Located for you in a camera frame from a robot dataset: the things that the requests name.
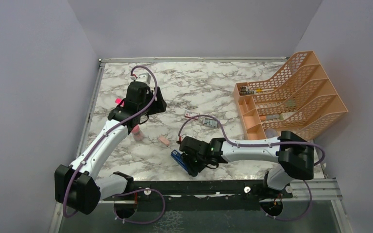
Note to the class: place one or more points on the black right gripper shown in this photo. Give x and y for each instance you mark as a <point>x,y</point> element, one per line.
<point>193,169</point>

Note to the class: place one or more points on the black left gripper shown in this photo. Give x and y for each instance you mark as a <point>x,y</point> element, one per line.
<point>159,106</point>

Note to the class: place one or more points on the blue stapler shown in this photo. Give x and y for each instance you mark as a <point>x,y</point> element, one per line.
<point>178,158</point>

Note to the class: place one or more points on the staple box tray with staples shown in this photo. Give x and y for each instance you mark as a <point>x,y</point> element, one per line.
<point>209,122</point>

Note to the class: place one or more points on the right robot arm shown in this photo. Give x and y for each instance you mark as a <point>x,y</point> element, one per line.
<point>293,155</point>

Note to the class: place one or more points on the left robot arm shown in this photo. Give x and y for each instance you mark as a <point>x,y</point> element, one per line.
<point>77,185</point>

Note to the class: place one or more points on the pink capped small bottle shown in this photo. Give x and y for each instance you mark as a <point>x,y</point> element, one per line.
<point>137,133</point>

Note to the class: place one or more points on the pink eraser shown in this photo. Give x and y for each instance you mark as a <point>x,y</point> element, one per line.
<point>164,141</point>

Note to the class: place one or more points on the pink flat plastic bar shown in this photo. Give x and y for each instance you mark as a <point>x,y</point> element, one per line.
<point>119,102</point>

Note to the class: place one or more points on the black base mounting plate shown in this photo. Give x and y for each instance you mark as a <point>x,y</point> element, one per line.
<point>197,196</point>

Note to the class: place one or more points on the black piano keyboard ruler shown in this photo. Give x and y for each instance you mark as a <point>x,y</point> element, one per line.
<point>245,90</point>

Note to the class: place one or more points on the yellow pen in organizer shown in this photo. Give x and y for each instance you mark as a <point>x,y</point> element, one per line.
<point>260,91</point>

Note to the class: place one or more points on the peach plastic desk organizer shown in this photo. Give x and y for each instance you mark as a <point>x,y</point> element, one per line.
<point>301,91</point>

